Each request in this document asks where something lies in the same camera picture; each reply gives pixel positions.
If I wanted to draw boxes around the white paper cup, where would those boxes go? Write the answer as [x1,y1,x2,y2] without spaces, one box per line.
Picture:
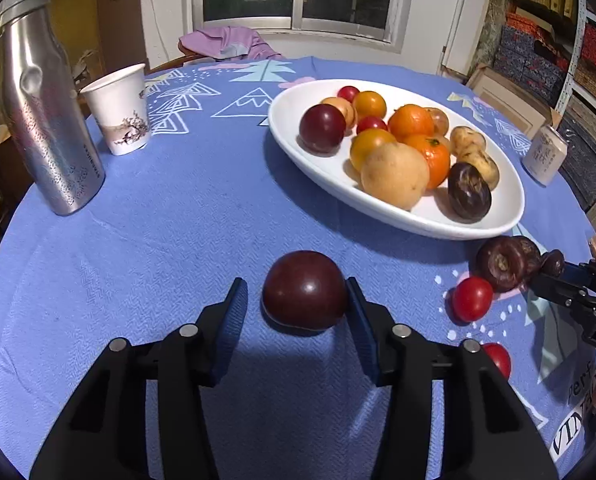
[80,63,151,156]

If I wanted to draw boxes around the wooden picture frames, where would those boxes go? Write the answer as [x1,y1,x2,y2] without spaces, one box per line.
[465,62,561,141]

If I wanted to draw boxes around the blue printed tablecloth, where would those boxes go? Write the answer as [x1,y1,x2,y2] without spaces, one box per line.
[0,55,596,480]

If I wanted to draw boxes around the stack of patterned boxes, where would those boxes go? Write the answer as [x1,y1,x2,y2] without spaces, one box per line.
[493,0,596,221]

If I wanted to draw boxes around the white metal shelf rack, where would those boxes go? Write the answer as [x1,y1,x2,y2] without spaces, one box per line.
[555,0,586,116]

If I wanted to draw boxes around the white oval plate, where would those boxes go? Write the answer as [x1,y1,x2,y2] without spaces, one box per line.
[268,79,525,241]

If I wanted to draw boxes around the wooden glass cabinet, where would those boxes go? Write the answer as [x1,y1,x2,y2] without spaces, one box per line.
[48,0,148,71]

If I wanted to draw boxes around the purple garment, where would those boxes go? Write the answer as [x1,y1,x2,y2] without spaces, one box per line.
[179,27,286,61]

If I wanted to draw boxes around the wooden chair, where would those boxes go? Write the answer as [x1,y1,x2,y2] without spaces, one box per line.
[148,42,203,73]

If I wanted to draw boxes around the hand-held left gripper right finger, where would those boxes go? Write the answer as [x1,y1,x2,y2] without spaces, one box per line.
[345,277,559,480]

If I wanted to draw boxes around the patterned board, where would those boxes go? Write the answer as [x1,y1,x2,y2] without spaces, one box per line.
[470,0,509,78]

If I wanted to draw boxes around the yellow-green mandarin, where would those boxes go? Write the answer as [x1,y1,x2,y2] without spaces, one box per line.
[349,128,397,172]

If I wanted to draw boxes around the stainless steel bottle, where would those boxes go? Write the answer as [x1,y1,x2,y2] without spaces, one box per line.
[0,0,106,216]

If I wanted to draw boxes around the pale beverage can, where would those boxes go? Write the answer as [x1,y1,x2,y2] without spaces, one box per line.
[522,124,570,186]

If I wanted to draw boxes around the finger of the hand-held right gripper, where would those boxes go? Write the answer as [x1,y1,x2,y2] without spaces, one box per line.
[562,260,596,295]
[529,271,596,313]

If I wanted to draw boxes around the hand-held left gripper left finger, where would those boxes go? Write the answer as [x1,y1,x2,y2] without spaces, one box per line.
[29,277,249,480]

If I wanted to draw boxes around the white wall trunking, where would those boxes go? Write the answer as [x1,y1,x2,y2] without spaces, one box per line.
[438,0,474,76]

